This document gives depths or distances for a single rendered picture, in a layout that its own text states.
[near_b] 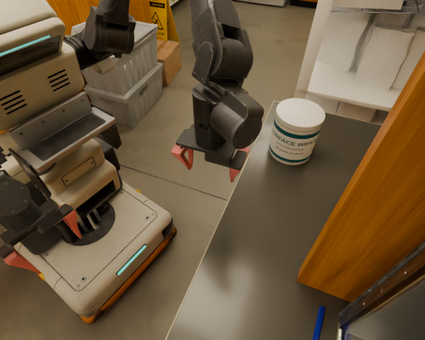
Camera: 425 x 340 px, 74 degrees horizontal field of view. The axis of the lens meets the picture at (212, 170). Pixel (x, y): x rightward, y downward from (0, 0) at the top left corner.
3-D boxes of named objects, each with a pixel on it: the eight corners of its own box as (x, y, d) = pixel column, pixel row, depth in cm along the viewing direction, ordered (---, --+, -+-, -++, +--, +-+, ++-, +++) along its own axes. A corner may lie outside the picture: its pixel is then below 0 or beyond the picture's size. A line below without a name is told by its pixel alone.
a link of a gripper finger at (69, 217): (95, 234, 60) (68, 202, 56) (66, 260, 57) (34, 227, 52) (82, 227, 65) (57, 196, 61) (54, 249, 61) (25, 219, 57)
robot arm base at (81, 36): (100, 25, 84) (65, 40, 78) (109, 13, 78) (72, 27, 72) (117, 52, 87) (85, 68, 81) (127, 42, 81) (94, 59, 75)
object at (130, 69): (164, 63, 248) (159, 23, 224) (125, 99, 211) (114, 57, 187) (124, 54, 259) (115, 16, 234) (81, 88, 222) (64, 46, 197)
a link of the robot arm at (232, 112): (242, 46, 46) (201, 38, 40) (294, 75, 39) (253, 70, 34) (218, 112, 52) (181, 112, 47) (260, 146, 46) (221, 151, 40)
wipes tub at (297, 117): (314, 142, 89) (328, 103, 78) (307, 171, 81) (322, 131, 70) (274, 132, 93) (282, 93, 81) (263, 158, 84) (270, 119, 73)
